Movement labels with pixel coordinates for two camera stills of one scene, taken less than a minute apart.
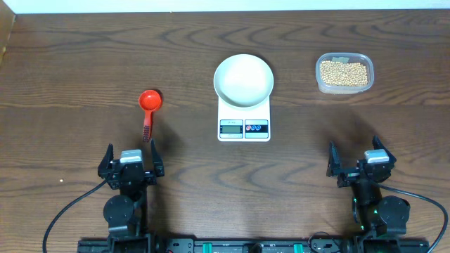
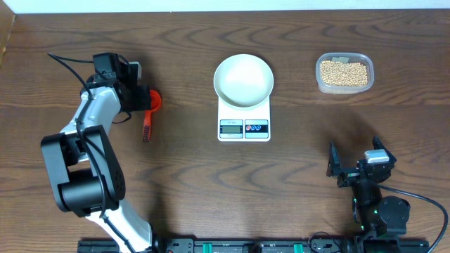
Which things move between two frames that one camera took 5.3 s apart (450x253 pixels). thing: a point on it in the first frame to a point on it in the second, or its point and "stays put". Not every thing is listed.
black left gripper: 112,176 to 141,100
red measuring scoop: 150,100 stays put
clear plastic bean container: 342,73 stays put
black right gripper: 349,176 stays put
